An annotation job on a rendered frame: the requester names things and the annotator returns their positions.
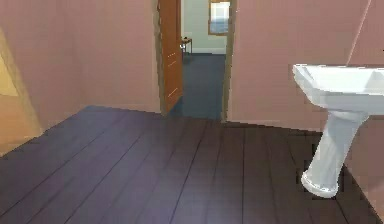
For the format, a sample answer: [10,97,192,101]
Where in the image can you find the orange wooden room door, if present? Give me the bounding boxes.
[157,0,184,114]

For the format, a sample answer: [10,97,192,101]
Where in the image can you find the wooden framed window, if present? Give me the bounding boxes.
[208,0,232,37]

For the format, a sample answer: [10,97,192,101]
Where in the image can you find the white pedestal sink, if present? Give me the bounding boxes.
[292,63,384,199]

